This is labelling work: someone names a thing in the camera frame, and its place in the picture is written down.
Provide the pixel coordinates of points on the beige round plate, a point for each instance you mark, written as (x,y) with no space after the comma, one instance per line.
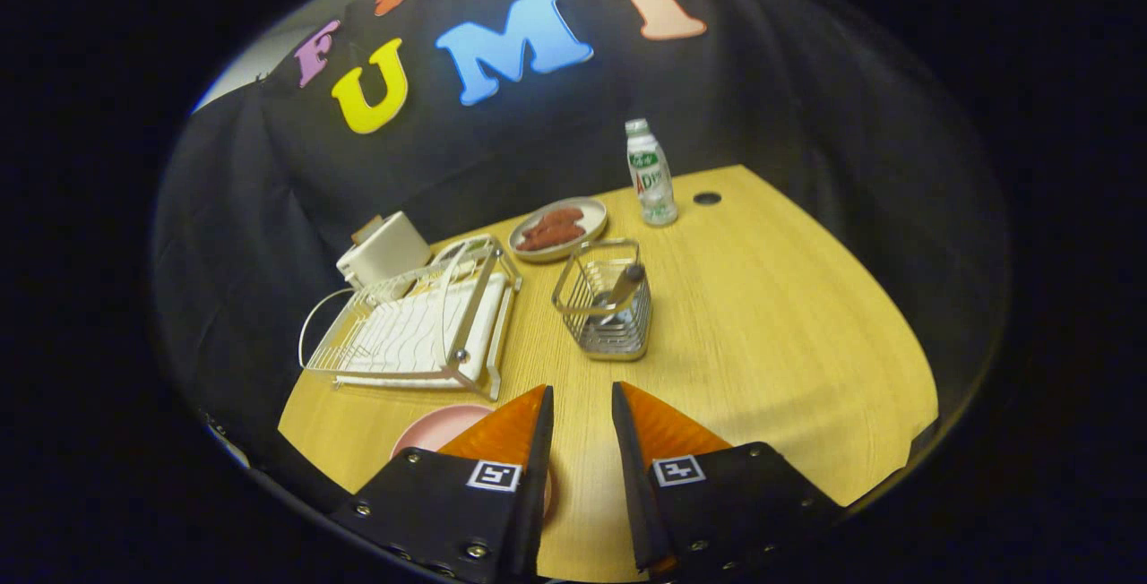
(593,212)

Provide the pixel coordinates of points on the white toaster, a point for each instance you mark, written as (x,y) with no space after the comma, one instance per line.
(385,251)

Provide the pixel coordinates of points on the white drip tray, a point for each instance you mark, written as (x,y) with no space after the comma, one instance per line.
(488,311)

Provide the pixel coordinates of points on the pink plate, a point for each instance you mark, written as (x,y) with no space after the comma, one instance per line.
(430,427)

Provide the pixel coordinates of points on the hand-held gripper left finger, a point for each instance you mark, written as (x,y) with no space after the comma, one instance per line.
(448,503)

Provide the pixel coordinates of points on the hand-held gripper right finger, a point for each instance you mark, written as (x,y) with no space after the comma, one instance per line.
(726,503)

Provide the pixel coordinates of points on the red meat piece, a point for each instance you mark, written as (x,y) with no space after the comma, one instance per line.
(551,238)
(557,218)

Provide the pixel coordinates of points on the white green label bottle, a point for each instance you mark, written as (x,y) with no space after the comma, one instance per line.
(652,176)

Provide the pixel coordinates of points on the brown bread slice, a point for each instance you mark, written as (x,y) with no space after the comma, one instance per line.
(367,228)

